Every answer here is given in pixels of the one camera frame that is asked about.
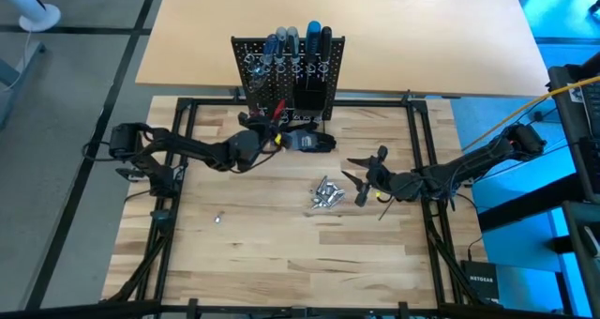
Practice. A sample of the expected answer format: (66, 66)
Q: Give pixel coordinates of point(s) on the black plastic bin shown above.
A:
(310, 97)

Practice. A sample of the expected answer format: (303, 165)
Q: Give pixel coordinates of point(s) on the black diagonal beam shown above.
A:
(529, 202)

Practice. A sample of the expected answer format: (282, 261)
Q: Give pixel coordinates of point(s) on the black Netgear switch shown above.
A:
(480, 281)

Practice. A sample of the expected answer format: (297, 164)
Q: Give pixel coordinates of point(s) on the black metal pegboard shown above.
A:
(281, 94)

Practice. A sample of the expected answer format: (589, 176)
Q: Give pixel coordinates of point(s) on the light wooden desk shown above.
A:
(422, 42)

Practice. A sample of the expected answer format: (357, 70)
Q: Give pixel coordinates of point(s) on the black metal table frame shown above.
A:
(375, 104)

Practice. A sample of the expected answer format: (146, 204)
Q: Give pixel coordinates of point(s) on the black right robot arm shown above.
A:
(478, 162)

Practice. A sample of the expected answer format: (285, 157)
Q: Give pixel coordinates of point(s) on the grey metal table leg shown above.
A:
(33, 51)

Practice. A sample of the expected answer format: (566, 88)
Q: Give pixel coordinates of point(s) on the white pole stand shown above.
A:
(40, 18)

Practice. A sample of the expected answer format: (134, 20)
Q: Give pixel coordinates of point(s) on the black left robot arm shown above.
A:
(187, 146)

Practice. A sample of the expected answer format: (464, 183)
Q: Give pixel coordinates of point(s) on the black equipment cart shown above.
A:
(569, 122)

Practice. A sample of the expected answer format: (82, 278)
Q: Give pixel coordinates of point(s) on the grey black work glove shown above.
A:
(309, 141)

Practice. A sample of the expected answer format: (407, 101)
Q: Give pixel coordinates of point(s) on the small black mount block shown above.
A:
(161, 217)

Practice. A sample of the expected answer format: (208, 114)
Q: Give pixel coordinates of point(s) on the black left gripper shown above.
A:
(244, 147)

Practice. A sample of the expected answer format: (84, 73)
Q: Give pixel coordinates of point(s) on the dark grey equipment shelf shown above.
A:
(581, 262)

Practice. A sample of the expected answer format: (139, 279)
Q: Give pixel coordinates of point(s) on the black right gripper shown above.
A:
(400, 185)

